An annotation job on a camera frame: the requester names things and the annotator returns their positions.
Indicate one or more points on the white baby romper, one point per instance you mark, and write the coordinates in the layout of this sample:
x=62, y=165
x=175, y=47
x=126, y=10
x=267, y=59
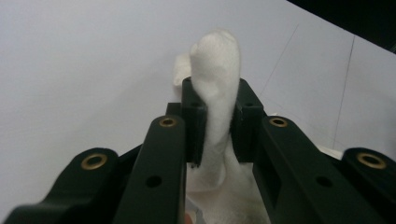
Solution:
x=216, y=68

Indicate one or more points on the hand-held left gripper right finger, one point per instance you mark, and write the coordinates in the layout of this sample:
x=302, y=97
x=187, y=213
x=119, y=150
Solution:
x=289, y=161

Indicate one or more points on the white board sheet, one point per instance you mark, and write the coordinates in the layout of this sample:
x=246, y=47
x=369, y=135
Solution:
x=93, y=62

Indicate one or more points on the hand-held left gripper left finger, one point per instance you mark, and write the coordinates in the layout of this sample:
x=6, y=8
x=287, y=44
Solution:
x=162, y=155

